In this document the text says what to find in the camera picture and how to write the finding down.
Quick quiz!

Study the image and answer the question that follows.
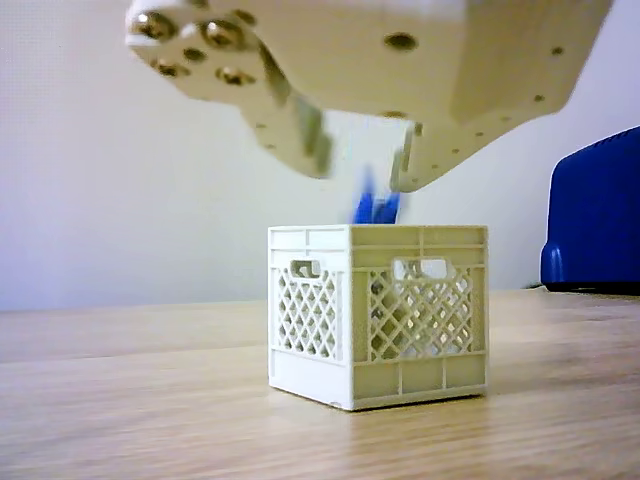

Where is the blue clothes peg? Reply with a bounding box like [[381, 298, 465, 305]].
[[351, 163, 404, 227]]

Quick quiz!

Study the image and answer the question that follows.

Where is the small white lattice crate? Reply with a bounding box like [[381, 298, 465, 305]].
[[266, 224, 490, 413]]

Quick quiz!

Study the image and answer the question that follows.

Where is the blue plastic object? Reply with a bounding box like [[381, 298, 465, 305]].
[[538, 125, 640, 296]]

